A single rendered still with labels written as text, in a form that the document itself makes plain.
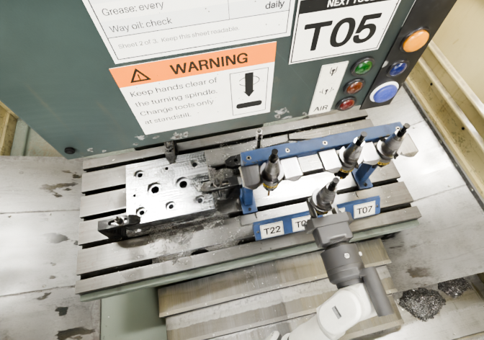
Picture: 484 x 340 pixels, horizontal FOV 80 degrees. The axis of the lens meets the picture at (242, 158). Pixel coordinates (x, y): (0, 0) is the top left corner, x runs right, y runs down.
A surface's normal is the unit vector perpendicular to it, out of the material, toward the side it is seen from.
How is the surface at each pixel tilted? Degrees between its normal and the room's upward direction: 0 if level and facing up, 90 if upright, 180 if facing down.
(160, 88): 90
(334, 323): 48
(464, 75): 90
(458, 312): 13
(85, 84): 90
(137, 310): 0
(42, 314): 24
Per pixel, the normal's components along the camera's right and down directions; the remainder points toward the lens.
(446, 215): -0.42, -0.37
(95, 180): -0.02, -0.49
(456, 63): -0.98, 0.19
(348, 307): -0.75, -0.18
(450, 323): -0.08, -0.72
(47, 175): 0.38, -0.52
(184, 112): 0.21, 0.85
